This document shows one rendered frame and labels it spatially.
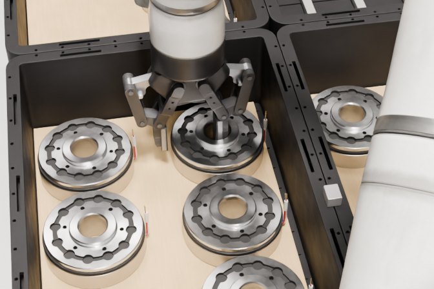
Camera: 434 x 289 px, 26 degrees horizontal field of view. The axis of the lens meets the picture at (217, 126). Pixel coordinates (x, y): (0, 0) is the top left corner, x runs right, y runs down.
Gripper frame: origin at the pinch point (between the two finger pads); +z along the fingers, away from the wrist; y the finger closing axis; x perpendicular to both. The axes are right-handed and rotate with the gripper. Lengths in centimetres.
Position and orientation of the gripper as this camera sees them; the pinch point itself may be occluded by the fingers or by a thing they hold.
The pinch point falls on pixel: (190, 132)
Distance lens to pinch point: 103.4
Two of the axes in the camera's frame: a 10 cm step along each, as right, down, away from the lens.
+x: -1.8, -7.1, 6.8
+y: 9.8, -1.3, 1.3
